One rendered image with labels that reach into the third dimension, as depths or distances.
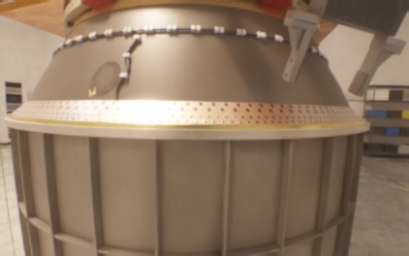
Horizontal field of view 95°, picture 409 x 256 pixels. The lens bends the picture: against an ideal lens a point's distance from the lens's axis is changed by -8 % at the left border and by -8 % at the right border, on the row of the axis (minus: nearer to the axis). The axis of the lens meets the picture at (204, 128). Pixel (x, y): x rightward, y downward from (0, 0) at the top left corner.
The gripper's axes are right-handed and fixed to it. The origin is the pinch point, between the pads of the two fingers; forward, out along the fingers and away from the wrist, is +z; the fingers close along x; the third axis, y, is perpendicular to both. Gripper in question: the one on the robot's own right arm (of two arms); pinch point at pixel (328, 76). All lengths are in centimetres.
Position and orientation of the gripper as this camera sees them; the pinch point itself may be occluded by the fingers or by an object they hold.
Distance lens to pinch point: 40.4
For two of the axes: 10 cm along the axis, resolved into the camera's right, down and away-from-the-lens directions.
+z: -1.8, 8.6, 4.7
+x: 9.8, 1.4, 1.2
